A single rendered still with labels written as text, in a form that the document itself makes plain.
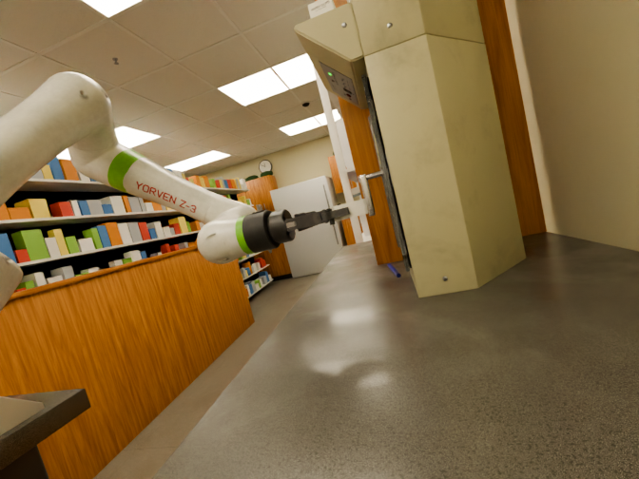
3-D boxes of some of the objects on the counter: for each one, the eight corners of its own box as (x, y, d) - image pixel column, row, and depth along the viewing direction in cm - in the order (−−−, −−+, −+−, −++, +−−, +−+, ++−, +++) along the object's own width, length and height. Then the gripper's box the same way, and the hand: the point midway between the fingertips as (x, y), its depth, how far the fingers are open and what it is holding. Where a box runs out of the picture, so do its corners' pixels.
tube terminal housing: (496, 245, 84) (439, -39, 77) (564, 274, 52) (477, -202, 46) (406, 262, 90) (346, 0, 83) (418, 298, 58) (324, -120, 51)
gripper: (247, 215, 57) (360, 185, 51) (286, 210, 80) (367, 189, 74) (258, 253, 57) (370, 227, 52) (293, 237, 80) (374, 218, 75)
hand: (359, 206), depth 64 cm, fingers open, 11 cm apart
